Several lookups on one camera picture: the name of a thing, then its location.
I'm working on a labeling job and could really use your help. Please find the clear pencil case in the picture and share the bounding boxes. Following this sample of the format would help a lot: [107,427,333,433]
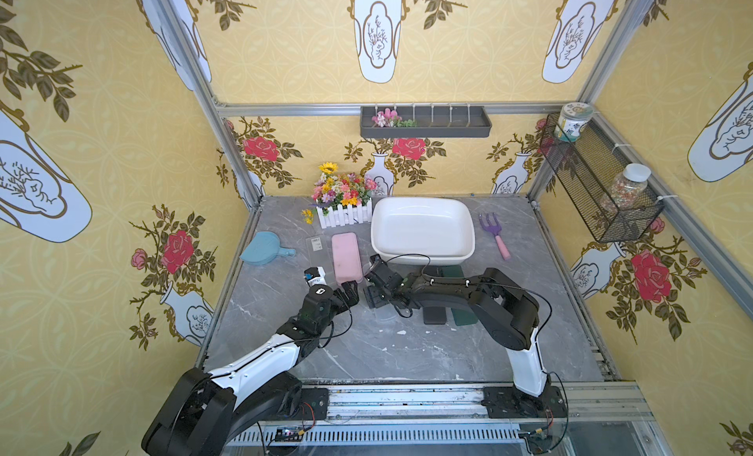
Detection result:
[373,301,399,326]
[306,236,333,280]

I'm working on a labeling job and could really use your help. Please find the pink pencil case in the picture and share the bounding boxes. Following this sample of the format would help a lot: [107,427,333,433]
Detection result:
[331,232,364,285]

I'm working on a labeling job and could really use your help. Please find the black pencil case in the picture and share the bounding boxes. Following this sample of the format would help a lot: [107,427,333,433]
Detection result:
[423,307,447,326]

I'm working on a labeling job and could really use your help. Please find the white plastic storage box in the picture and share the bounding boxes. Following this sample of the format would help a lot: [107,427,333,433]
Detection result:
[371,197,476,266]

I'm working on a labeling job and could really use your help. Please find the green pencil case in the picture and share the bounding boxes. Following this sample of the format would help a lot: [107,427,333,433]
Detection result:
[441,266,478,326]

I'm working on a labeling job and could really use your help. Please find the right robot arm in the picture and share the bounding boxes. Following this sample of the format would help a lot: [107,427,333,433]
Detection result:
[365,254,551,398]

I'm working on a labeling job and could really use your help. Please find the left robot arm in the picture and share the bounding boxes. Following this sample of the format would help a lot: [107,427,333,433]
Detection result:
[141,281,359,455]

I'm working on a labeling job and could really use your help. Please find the flowers in white fence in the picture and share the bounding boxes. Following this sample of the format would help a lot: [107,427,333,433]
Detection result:
[301,162,378,228]

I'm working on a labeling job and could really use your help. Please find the purple garden fork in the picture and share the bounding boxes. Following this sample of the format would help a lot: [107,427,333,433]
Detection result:
[478,213,512,261]

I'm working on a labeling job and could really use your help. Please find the small circuit board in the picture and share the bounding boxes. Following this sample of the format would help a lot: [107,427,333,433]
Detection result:
[273,427,306,443]

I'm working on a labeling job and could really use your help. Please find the pink flowers in tray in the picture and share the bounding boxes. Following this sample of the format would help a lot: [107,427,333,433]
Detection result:
[372,108,417,128]

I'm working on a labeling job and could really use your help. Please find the patterned tin jar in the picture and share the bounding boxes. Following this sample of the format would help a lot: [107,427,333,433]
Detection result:
[553,102,594,142]

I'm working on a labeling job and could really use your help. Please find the glass jar white lid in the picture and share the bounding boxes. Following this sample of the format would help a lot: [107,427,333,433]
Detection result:
[600,164,652,214]

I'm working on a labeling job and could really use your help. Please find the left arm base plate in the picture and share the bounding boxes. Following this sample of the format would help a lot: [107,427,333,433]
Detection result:
[245,387,329,422]

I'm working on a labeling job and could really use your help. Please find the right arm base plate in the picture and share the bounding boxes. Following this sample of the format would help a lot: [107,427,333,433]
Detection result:
[482,385,568,419]

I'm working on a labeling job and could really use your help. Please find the grey wall shelf tray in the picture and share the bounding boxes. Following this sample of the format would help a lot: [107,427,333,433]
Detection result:
[359,103,492,139]

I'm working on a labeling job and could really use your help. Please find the black wire basket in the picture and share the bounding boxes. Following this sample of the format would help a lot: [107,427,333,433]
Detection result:
[540,114,665,243]

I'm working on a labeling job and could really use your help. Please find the aluminium front rail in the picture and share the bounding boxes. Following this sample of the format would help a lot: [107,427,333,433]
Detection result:
[221,381,671,455]

